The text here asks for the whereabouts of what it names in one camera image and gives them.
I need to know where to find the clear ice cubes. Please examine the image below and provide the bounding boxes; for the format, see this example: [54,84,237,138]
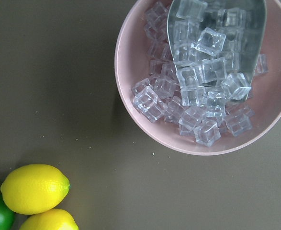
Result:
[132,0,268,147]

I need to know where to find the steel ice scoop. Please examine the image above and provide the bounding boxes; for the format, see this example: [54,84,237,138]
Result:
[167,0,267,105]

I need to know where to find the yellow lemon upper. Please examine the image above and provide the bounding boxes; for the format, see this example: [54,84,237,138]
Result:
[0,164,70,215]

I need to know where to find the yellow lemon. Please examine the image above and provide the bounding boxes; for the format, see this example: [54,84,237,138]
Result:
[20,208,79,230]
[0,164,70,215]

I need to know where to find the yellow lemon lower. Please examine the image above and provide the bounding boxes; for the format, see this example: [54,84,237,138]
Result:
[20,208,79,230]

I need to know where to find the pink bowl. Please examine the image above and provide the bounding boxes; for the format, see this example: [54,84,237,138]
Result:
[115,0,281,155]

